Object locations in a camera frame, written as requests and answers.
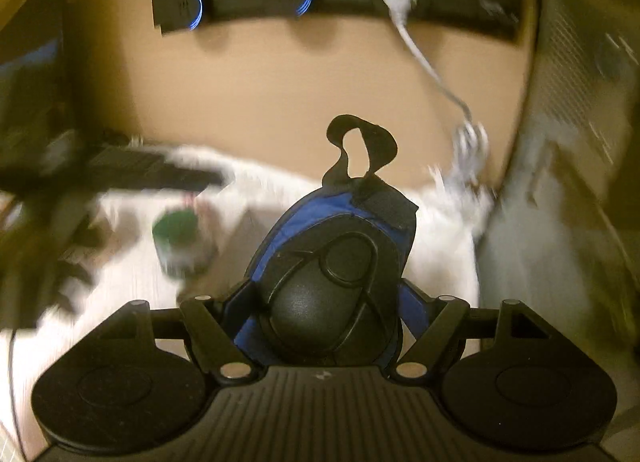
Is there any black and blue monitor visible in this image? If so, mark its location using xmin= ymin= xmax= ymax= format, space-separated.
xmin=1 ymin=0 xmax=76 ymax=177

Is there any white coiled power cable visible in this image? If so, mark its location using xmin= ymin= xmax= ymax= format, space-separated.
xmin=394 ymin=16 xmax=494 ymax=188

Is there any pink cardboard box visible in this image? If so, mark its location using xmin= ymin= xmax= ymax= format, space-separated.
xmin=190 ymin=208 xmax=281 ymax=300

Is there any white knitted blanket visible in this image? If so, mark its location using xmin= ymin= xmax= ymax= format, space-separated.
xmin=1 ymin=147 xmax=494 ymax=461

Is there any black blue wrist brace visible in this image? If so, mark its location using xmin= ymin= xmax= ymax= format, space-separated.
xmin=234 ymin=114 xmax=418 ymax=368

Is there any green lid glass jar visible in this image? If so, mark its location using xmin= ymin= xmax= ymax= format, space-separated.
xmin=152 ymin=208 xmax=213 ymax=279

